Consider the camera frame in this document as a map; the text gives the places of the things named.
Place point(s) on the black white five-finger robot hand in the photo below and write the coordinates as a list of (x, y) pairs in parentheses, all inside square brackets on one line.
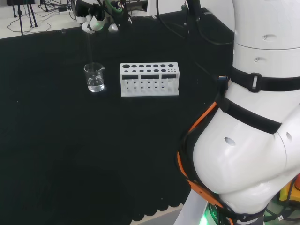
[(96, 22)]

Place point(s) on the glass rod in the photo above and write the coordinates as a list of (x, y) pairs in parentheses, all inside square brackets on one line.
[(90, 51)]

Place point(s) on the clear glass beaker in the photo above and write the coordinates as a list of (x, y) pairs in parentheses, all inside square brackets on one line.
[(95, 82)]

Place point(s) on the white test tube rack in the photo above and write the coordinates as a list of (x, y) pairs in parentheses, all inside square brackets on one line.
[(150, 91)]

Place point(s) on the clear tape piece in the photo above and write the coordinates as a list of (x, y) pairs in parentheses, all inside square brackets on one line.
[(63, 30), (207, 13)]

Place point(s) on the small black box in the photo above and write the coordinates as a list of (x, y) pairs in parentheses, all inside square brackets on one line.
[(62, 9)]

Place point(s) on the black tripod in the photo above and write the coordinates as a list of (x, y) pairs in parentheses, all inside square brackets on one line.
[(21, 14)]

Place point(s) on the black cloth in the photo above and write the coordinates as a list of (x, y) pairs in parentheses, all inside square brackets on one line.
[(93, 140)]

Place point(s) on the blue plug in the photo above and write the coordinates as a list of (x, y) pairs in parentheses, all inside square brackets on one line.
[(223, 78)]

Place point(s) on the yellow stop button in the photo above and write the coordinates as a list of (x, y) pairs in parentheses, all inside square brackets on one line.
[(286, 193)]

